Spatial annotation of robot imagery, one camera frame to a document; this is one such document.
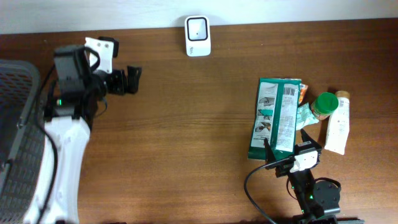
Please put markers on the white tube with gold cap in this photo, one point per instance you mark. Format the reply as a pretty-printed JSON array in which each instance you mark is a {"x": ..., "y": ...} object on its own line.
[{"x": 338, "y": 125}]

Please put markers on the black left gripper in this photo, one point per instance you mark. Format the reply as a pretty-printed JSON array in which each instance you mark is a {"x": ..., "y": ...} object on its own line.
[{"x": 123, "y": 81}]

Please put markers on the green lidded jar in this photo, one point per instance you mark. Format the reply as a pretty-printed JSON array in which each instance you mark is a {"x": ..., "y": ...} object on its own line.
[{"x": 324, "y": 105}]

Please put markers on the green 3M wipes pack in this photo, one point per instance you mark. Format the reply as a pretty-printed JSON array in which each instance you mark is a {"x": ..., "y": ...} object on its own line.
[{"x": 276, "y": 115}]

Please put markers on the orange snack packet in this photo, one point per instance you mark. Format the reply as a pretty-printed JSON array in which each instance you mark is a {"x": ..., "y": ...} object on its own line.
[{"x": 303, "y": 90}]

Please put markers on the grey plastic basket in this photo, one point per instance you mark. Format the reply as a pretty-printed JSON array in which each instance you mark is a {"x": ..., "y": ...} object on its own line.
[{"x": 22, "y": 144}]

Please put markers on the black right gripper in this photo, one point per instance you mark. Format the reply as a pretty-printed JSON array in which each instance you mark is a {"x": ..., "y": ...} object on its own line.
[{"x": 283, "y": 168}]

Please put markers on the teal snack packet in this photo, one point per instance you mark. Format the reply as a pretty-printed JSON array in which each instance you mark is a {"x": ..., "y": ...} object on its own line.
[{"x": 305, "y": 117}]

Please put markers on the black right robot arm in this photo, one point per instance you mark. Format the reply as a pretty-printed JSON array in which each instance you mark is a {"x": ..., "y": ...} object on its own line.
[{"x": 318, "y": 198}]

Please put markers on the white barcode scanner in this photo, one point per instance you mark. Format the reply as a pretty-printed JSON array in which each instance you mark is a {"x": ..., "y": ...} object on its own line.
[{"x": 197, "y": 36}]

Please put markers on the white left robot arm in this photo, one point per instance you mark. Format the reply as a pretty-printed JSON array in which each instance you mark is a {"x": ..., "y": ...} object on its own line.
[{"x": 66, "y": 124}]

